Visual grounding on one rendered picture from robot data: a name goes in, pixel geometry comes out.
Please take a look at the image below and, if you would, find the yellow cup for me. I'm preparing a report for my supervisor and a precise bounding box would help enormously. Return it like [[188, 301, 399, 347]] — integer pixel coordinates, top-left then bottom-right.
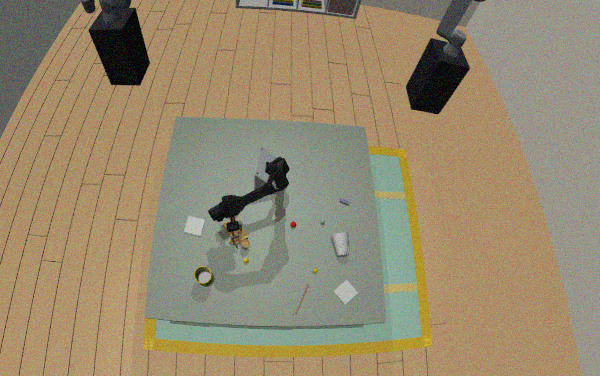
[[194, 266, 213, 286]]

